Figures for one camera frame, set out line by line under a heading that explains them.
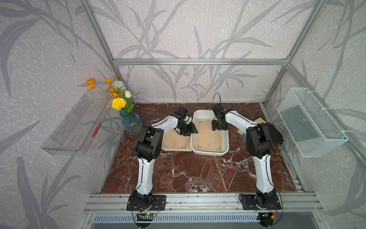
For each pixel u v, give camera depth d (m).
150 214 0.71
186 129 0.89
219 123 0.85
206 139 0.99
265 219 0.70
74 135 0.63
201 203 0.75
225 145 0.94
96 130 0.65
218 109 0.83
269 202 0.68
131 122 0.93
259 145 0.57
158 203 0.72
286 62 0.94
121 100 0.78
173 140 0.96
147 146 0.56
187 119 0.89
